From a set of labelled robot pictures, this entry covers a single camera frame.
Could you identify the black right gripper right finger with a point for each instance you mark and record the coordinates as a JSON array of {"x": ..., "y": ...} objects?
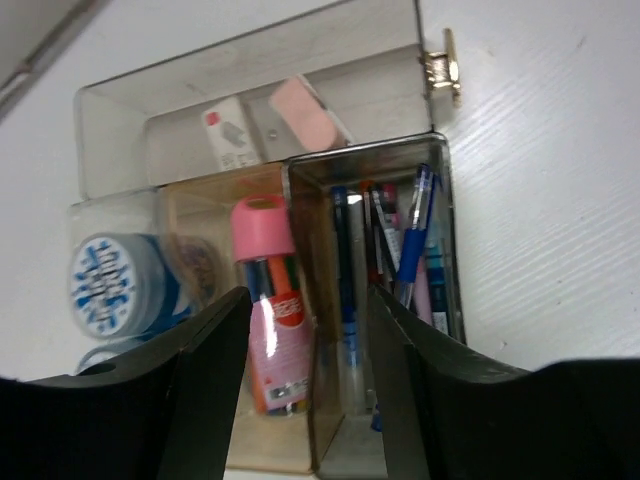
[{"x": 449, "y": 412}]

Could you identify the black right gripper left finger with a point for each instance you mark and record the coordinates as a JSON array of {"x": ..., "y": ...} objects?
[{"x": 163, "y": 410}]

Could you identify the blue round tape tin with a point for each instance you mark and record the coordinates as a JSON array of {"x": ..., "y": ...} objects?
[{"x": 121, "y": 286}]

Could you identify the pink capped pen refill tube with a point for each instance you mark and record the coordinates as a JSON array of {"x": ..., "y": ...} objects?
[{"x": 280, "y": 338}]

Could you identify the red ink refill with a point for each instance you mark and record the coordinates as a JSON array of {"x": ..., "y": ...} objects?
[{"x": 373, "y": 273}]

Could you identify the white eraser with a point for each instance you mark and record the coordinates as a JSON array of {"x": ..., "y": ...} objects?
[{"x": 230, "y": 135}]

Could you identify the pink white small box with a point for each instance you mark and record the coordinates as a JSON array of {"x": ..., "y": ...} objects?
[{"x": 311, "y": 122}]

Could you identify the clear plastic organizer box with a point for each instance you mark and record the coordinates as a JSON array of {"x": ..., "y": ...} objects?
[{"x": 284, "y": 160}]

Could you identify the gold latch on organizer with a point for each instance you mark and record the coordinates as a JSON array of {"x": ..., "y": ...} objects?
[{"x": 442, "y": 71}]

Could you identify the metal rail at back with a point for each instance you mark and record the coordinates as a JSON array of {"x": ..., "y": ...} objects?
[{"x": 34, "y": 34}]

